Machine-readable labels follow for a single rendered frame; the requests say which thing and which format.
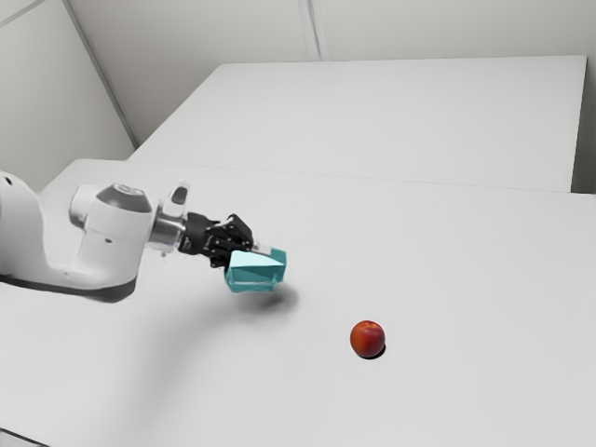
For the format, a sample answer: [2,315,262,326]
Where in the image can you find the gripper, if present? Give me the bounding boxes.
[178,211,274,270]

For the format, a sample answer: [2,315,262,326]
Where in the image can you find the teal faceted mug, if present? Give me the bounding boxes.
[223,247,288,294]

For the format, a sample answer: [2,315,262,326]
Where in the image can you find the red apple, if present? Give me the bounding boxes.
[349,319,387,359]

